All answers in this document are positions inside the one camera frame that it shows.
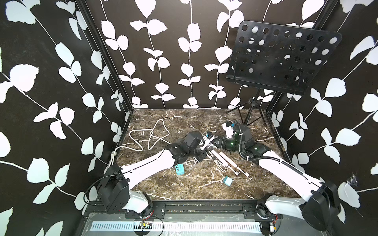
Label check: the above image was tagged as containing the pink electric toothbrush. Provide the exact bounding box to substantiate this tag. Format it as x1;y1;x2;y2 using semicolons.
219;151;250;177

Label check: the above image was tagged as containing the white charging cable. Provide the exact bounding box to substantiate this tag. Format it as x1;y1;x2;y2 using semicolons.
203;126;229;173

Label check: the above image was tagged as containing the teal wall charger cube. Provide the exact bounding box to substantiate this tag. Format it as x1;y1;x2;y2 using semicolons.
222;176;233;187

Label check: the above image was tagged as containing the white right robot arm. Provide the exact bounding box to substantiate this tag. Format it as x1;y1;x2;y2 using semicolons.
213;134;342;232

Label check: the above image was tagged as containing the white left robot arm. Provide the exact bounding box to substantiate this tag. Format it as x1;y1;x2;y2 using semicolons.
97;143;207;216

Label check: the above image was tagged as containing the teal power strip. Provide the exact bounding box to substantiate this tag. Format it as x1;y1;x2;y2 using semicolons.
175;164;185;176

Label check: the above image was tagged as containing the black music stand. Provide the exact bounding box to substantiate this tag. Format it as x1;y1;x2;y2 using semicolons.
225;20;343;141

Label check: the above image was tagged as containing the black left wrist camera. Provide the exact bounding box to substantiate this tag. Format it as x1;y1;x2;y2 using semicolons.
184;131;202;148

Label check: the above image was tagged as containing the black front rail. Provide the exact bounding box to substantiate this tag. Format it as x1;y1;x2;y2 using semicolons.
84;195;328;225

